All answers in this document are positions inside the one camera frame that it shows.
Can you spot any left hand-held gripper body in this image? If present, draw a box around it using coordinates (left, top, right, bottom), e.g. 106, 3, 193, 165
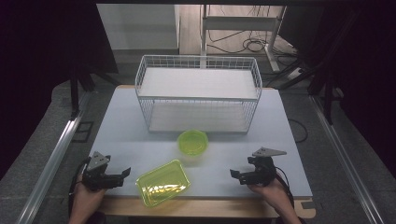
81, 150, 125, 191

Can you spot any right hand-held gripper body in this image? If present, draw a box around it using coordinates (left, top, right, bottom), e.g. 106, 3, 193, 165
247, 147, 288, 188

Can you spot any green rectangular plastic tray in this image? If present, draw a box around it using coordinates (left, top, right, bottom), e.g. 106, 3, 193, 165
135, 159, 191, 208

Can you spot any green round plastic bowl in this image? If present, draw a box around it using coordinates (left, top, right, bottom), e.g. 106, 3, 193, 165
177, 129, 209, 157

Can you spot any white wire shelf rack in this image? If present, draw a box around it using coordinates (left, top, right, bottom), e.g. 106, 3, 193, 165
134, 54, 263, 135

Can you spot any person's right hand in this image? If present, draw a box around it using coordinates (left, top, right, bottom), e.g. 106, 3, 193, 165
247, 177, 289, 210

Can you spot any person's left hand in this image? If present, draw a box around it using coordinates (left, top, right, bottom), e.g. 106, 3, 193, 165
72, 174, 107, 217

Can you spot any black metal stand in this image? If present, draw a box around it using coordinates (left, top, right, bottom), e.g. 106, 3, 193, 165
68, 59, 96, 121
307, 59, 345, 126

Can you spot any white power strip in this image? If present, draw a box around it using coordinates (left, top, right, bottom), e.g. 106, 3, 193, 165
287, 66, 304, 81

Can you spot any dark curtain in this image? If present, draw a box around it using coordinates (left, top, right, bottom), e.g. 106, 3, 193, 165
0, 0, 120, 181
278, 0, 396, 178

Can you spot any white cabinet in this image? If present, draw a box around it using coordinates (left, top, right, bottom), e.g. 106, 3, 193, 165
95, 3, 181, 51

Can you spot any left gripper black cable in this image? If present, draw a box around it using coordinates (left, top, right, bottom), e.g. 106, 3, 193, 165
67, 158, 92, 217

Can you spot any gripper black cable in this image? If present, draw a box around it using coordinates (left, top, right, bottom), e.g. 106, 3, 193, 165
274, 166, 295, 210
67, 158, 92, 217

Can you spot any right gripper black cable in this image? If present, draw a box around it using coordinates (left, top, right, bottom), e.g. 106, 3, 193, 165
274, 166, 295, 210

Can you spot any black floor bracket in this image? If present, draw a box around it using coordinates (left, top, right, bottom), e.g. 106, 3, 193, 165
71, 120, 94, 144

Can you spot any aluminium rail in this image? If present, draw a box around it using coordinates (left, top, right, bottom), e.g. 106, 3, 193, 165
14, 91, 92, 224
309, 94, 386, 224

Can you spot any black floor cable loop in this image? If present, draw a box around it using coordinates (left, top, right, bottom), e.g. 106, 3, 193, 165
288, 118, 309, 145

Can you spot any tangle of black cables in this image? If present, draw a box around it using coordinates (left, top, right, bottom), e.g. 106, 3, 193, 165
206, 5, 283, 54

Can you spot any white metal desk frame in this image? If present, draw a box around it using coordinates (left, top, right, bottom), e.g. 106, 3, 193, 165
200, 4, 288, 74

